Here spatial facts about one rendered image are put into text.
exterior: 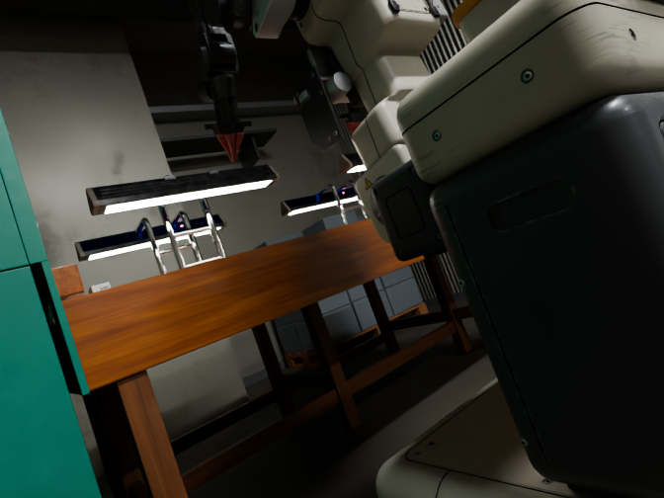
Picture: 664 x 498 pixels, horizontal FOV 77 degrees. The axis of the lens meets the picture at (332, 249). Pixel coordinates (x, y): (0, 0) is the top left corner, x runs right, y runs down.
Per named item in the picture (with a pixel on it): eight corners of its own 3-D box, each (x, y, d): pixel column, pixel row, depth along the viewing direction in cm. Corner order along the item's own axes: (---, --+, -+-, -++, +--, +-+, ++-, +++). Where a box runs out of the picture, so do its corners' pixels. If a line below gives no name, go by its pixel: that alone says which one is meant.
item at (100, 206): (281, 177, 154) (274, 159, 154) (93, 207, 116) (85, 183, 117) (271, 186, 160) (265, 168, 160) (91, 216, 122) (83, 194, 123)
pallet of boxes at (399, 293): (379, 324, 458) (342, 225, 467) (430, 315, 395) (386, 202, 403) (289, 369, 391) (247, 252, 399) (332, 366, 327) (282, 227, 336)
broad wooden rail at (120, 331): (534, 215, 189) (519, 178, 190) (88, 392, 80) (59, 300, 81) (511, 224, 199) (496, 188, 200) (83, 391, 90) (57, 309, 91)
